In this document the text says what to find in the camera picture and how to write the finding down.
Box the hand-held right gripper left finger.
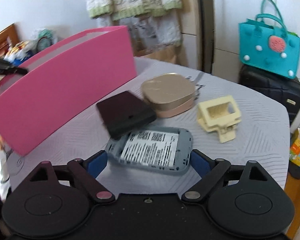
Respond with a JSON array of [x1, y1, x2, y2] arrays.
[[15, 150, 115, 205]]

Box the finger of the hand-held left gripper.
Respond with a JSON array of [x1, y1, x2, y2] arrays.
[[0, 56, 28, 75]]

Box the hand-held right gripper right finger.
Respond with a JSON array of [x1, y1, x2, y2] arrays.
[[181, 149, 283, 204]]

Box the cream plastic clip holder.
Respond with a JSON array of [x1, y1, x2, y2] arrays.
[[197, 95, 241, 143]]

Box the grey router back cover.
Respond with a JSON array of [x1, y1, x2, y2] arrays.
[[107, 127, 193, 175]]

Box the black rectangular case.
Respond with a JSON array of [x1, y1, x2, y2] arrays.
[[96, 91, 157, 139]]

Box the pink cardboard box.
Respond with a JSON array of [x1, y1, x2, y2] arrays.
[[0, 26, 138, 156]]

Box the gold rounded case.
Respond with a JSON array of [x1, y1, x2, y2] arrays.
[[141, 72, 196, 118]]

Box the brown wooden cabinet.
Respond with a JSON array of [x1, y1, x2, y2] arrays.
[[0, 23, 18, 54]]

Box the grey patterned tablecloth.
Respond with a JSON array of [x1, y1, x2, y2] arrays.
[[5, 56, 290, 195]]

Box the green printed bag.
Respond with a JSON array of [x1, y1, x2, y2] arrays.
[[31, 27, 58, 53]]

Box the black suitcase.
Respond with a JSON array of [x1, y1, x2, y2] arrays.
[[239, 64, 300, 127]]

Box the teal felt handbag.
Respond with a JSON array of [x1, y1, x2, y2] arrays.
[[238, 0, 300, 80]]

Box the white fleece pants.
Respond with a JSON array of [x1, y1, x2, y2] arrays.
[[127, 12, 182, 47]]

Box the white wooden wardrobe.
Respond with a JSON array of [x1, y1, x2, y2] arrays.
[[180, 0, 300, 85]]

